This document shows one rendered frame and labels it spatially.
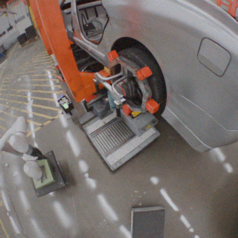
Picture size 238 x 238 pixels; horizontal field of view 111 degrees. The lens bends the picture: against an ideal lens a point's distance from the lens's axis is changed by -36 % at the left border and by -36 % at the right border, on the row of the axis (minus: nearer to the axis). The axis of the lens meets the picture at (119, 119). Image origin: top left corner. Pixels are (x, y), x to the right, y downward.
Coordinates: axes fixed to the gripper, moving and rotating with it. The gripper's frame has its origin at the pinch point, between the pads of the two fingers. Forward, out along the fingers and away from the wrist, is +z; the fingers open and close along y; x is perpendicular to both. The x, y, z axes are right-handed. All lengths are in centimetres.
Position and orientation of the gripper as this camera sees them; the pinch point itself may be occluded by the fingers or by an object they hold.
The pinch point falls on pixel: (44, 157)
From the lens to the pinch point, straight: 122.1
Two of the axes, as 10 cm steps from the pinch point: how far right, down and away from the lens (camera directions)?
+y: 3.6, 7.8, -5.1
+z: 1.1, 5.1, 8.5
